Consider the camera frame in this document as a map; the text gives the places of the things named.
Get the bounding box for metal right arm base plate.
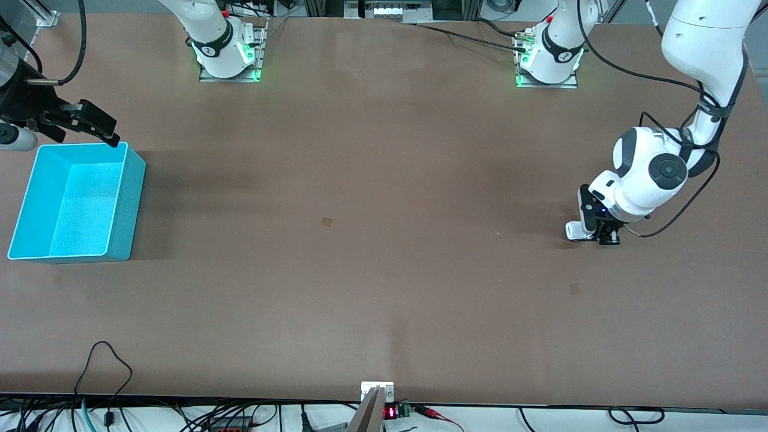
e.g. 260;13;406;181
199;18;265;83

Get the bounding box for white control box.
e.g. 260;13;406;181
345;0;434;23

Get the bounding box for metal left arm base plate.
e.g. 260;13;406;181
515;30;578;89

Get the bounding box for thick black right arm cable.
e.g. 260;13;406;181
27;0;89;86

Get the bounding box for grey camera mount bar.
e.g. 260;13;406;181
347;387;385;432

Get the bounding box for white jeep toy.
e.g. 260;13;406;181
565;221;598;242

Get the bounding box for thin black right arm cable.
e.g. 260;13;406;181
0;13;44;73

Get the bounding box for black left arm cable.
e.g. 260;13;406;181
577;0;721;239

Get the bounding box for black coiled floor cable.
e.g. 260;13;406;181
608;406;666;426

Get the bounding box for long black table cable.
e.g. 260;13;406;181
401;22;532;55

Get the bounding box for black looped cable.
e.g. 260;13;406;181
75;341;133;427

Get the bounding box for turquoise plastic bin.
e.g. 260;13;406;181
7;142;146;263

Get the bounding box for short black table cable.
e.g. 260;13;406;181
473;18;529;40

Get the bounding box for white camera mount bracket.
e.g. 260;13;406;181
361;382;395;403

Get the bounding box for red clip wire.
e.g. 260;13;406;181
414;405;464;432

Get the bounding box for aluminium frame corner bracket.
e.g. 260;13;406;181
24;0;61;28

